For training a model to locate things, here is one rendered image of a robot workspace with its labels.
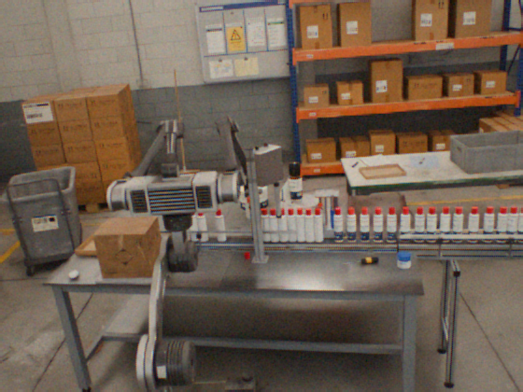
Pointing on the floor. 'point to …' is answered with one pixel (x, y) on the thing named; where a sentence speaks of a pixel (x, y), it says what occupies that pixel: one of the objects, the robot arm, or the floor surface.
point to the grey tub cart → (44, 215)
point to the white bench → (422, 176)
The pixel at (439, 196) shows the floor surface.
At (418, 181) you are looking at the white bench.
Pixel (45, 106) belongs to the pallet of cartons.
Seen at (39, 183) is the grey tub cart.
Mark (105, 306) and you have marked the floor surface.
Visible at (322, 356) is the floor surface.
